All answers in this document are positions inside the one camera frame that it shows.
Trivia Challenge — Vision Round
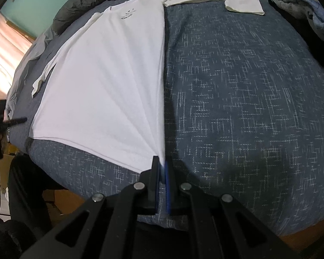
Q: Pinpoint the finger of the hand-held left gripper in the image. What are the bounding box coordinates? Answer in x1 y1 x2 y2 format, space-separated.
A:
5 117 28 128

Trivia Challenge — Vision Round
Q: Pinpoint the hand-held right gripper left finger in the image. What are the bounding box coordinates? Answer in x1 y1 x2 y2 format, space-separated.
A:
20 156 162 259

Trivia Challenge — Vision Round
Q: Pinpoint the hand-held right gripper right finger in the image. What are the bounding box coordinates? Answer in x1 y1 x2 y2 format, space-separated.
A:
163 160 303 259

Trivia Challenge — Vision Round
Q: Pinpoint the white long-sleeve shirt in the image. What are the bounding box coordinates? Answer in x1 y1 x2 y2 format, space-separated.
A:
31 0 265 174

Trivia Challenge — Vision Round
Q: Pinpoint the pink curtain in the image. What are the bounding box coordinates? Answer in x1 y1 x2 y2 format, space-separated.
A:
0 13 35 95

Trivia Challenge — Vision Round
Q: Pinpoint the light grey crumpled sheet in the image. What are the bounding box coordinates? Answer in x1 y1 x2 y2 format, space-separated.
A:
5 27 54 119

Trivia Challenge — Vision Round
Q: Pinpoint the person's black pants leg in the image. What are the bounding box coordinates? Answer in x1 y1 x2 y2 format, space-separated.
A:
0 154 71 259

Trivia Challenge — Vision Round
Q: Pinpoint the bed with blue patterned sheet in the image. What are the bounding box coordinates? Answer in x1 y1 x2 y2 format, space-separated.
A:
7 0 324 238

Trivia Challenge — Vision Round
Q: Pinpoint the dark grey rolled duvet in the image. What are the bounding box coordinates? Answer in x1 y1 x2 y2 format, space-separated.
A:
52 0 141 34

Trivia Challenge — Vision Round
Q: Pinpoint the blue-grey denim garment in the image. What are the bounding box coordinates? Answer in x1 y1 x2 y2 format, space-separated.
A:
268 0 324 34

